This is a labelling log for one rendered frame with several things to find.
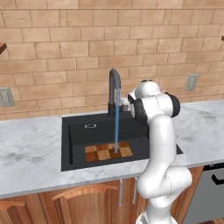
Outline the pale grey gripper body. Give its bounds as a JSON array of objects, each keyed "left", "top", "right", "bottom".
[{"left": 119, "top": 96, "right": 133, "bottom": 114}]

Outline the black sink basin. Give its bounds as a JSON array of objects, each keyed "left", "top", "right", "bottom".
[{"left": 60, "top": 111, "right": 184, "bottom": 172}]

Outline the grey dishwasher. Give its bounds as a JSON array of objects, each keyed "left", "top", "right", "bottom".
[{"left": 182, "top": 163, "right": 224, "bottom": 224}]

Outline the blue water stream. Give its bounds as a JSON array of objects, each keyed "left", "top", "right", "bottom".
[{"left": 114, "top": 87, "right": 122, "bottom": 154}]

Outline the black dishwasher handle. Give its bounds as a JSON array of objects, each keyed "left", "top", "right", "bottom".
[{"left": 211, "top": 173, "right": 224, "bottom": 186}]

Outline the grey cupboard door handle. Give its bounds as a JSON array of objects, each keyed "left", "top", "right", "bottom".
[
  {"left": 118, "top": 178, "right": 123, "bottom": 207},
  {"left": 132, "top": 176, "right": 138, "bottom": 206}
]

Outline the dark grey sink faucet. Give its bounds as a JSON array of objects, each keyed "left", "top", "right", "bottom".
[{"left": 107, "top": 68, "right": 123, "bottom": 118}]

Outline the grey wall outlet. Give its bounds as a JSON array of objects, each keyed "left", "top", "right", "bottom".
[
  {"left": 0, "top": 87, "right": 16, "bottom": 108},
  {"left": 185, "top": 73, "right": 199, "bottom": 92}
]

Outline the checkered wooden cutting board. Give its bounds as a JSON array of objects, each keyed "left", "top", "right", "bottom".
[{"left": 84, "top": 141, "right": 134, "bottom": 163}]

